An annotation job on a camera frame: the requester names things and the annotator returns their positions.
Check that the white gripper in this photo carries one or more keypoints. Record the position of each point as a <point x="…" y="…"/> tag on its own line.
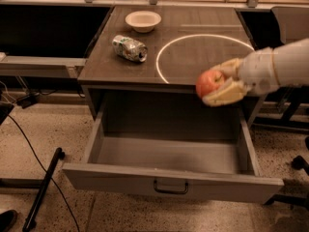
<point x="257" y="71"/>

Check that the red apple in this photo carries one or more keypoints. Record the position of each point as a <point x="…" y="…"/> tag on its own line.
<point x="209" y="81"/>

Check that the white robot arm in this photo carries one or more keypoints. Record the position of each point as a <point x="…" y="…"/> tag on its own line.
<point x="291" y="63"/>

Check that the open grey top drawer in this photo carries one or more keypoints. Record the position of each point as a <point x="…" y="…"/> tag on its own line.
<point x="217" y="163"/>

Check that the dark wood top cabinet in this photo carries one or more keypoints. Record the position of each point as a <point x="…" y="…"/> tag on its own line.
<point x="159" y="94"/>

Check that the black chair base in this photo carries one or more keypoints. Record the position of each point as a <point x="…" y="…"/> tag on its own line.
<point x="298" y="163"/>

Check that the white paper bowl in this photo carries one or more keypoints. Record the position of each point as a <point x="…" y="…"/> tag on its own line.
<point x="143" y="21"/>

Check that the crushed green soda can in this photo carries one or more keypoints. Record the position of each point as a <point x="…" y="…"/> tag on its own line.
<point x="130" y="49"/>

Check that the black stand leg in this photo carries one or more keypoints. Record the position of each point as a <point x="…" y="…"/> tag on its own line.
<point x="30" y="221"/>

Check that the black shoe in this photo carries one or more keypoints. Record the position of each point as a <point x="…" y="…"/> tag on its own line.
<point x="7" y="220"/>

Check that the black drawer handle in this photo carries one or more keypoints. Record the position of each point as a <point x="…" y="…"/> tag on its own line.
<point x="168" y="189"/>

